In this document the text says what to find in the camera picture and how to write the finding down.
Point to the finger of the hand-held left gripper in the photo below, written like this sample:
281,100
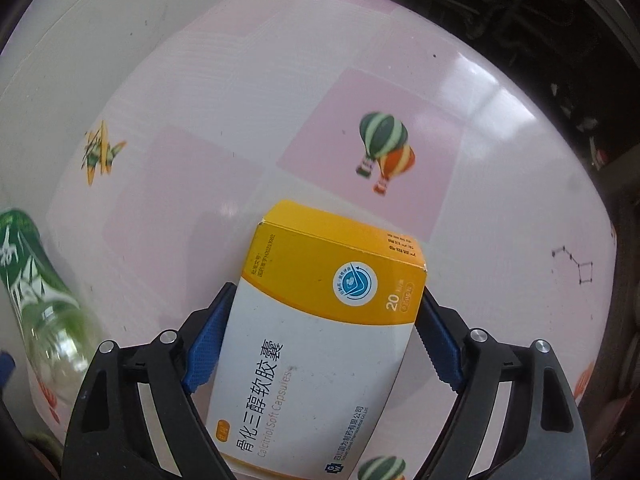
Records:
5,370

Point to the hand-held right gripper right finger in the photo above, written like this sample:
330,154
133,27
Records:
440,345

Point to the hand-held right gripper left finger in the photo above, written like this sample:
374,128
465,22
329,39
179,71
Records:
205,350

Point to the clear bottle green label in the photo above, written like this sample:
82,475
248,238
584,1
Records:
40,300

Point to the yellow white medicine box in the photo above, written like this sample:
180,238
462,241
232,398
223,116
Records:
310,360

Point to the pink checked printed tablecloth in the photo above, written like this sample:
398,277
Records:
200,110

